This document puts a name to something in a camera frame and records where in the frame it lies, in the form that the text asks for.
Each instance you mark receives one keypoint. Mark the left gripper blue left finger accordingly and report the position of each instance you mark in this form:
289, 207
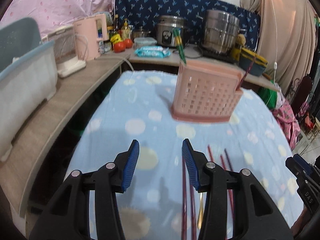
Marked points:
131, 158

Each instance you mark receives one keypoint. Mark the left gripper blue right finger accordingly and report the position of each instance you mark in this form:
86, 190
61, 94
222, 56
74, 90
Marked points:
189, 157

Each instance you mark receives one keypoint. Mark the dark maroon chopstick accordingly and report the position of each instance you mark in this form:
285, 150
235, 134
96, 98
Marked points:
184, 204
192, 207

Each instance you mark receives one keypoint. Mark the gold flower spoon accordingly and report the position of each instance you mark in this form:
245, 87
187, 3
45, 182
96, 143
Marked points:
201, 211

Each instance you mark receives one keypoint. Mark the green chopstick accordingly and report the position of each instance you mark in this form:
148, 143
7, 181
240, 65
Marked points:
178, 45
181, 46

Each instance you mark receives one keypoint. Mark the pink floral cloth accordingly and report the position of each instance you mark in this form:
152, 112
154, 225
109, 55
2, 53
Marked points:
288, 123

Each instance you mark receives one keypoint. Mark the pink perforated utensil holder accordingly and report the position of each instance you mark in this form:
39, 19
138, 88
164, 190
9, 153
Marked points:
206, 92

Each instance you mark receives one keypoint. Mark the black induction cooker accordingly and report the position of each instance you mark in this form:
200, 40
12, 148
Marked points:
214, 55

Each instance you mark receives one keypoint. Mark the blue wet wipes pack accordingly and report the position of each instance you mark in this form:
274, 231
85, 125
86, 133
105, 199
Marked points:
153, 51

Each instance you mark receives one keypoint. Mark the stacked yellow blue bowls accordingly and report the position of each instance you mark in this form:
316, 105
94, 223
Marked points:
249, 58

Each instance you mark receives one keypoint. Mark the silver rice cooker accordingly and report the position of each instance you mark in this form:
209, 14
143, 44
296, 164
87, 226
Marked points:
164, 30

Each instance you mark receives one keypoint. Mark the red tomato left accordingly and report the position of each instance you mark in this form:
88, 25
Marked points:
119, 47

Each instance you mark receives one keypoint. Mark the red tomato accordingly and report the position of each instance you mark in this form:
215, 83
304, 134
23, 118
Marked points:
128, 43
119, 47

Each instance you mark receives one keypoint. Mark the clear food container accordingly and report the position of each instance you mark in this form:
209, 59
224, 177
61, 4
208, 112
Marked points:
140, 42

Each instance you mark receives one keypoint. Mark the red tomato right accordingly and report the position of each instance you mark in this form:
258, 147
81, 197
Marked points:
128, 43

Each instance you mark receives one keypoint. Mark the pink electric kettle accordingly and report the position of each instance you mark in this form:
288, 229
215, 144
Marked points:
89, 32

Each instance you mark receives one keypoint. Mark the stainless steel steamer pot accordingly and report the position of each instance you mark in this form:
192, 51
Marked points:
220, 30

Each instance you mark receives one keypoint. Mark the small steel pot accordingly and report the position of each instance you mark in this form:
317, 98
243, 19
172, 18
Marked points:
140, 33

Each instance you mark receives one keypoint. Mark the white blender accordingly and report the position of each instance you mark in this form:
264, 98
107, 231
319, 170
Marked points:
65, 52

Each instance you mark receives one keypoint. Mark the yellow oil bottle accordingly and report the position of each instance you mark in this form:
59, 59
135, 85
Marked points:
125, 30

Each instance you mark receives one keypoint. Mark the white dish rack bin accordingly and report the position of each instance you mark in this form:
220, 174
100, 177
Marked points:
28, 76

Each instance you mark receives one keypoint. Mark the navy patterned cloth backsplash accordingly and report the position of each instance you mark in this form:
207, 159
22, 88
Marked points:
146, 13

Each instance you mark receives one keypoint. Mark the beige curtain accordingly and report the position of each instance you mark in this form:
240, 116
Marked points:
287, 37

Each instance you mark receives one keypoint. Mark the pink dotted curtain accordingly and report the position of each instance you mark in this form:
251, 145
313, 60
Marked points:
52, 14

